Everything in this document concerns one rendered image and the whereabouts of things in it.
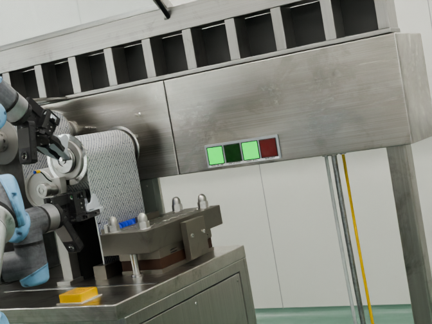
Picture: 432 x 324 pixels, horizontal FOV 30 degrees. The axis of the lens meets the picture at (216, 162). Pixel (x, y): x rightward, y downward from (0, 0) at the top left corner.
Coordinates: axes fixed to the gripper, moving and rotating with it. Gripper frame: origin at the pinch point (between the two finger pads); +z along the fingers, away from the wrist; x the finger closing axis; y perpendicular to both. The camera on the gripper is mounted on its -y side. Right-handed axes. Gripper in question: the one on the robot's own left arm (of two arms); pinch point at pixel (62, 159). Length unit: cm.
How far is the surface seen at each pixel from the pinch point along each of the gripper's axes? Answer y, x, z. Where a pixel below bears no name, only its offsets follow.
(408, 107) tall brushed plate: 23, -88, 30
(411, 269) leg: -4, -77, 72
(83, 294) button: -39.6, -17.5, 5.1
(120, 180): 4.9, -4.3, 20.4
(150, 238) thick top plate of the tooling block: -18.2, -24.0, 16.9
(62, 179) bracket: -3.4, 3.0, 4.9
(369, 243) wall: 110, 17, 260
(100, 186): -1.5, -4.3, 13.1
